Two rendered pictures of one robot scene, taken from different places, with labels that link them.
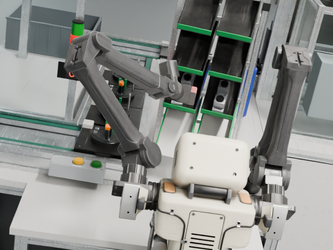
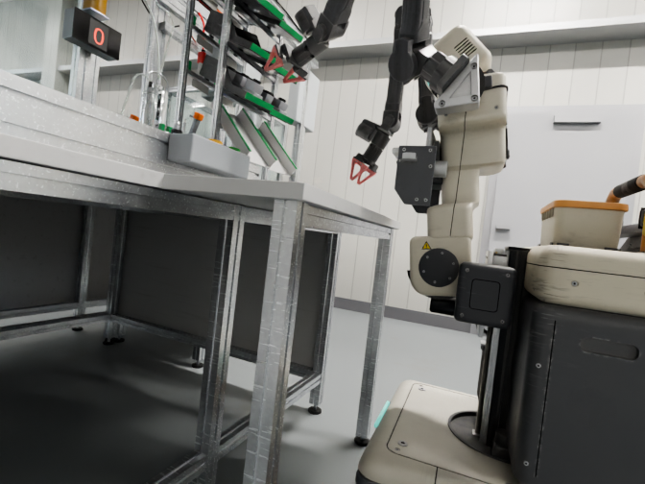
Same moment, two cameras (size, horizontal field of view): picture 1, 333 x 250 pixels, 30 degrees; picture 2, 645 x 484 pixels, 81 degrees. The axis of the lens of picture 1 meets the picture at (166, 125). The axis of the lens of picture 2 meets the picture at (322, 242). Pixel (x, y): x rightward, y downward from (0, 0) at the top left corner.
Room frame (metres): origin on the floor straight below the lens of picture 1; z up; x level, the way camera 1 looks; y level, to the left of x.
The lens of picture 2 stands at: (1.44, 1.00, 0.78)
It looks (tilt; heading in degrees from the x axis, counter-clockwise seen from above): 1 degrees down; 296
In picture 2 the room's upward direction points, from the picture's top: 7 degrees clockwise
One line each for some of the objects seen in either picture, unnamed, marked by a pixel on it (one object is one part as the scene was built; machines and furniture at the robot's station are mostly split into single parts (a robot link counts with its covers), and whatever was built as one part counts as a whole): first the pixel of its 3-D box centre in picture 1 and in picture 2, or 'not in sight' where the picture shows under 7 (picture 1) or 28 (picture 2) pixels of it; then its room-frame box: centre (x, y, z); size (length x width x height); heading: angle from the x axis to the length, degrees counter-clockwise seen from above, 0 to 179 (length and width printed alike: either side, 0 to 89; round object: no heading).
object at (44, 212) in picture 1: (142, 195); (261, 205); (2.13, 0.04, 0.84); 0.90 x 0.70 x 0.03; 95
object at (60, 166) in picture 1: (77, 168); (212, 157); (2.10, 0.31, 0.93); 0.21 x 0.07 x 0.06; 92
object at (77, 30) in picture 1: (77, 28); not in sight; (2.43, 0.43, 1.39); 0.05 x 0.05 x 0.05
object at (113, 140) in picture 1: (107, 137); not in sight; (2.32, 0.23, 0.98); 0.14 x 0.14 x 0.02
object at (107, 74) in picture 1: (126, 70); not in sight; (3.06, 0.26, 1.01); 0.24 x 0.24 x 0.13; 2
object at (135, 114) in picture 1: (115, 106); not in sight; (2.57, 0.24, 1.01); 0.24 x 0.24 x 0.13; 2
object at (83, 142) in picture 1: (107, 141); not in sight; (2.32, 0.23, 0.96); 0.24 x 0.24 x 0.02; 2
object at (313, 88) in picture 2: not in sight; (298, 146); (2.95, -1.47, 1.43); 0.30 x 0.09 x 1.13; 92
